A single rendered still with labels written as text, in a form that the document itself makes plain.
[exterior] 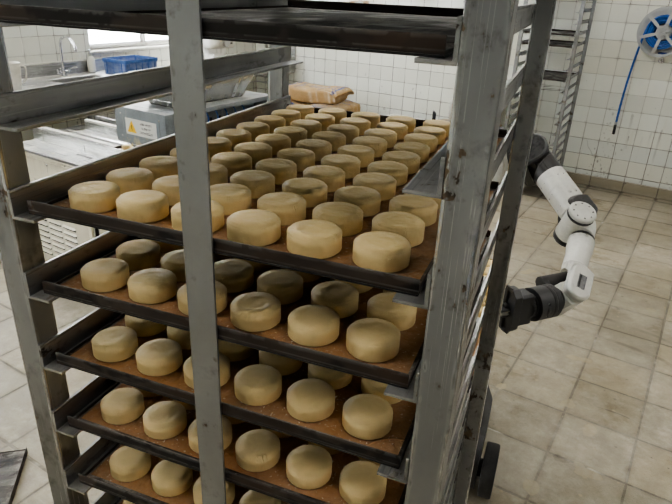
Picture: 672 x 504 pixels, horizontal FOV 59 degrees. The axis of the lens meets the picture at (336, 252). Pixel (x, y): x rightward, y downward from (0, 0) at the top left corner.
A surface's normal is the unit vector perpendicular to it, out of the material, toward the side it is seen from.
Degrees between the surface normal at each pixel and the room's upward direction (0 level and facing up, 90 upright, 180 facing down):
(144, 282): 0
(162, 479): 0
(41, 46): 90
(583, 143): 90
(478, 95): 90
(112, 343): 0
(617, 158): 90
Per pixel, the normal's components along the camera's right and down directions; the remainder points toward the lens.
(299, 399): 0.04, -0.91
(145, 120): -0.55, 0.33
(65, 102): 0.93, 0.18
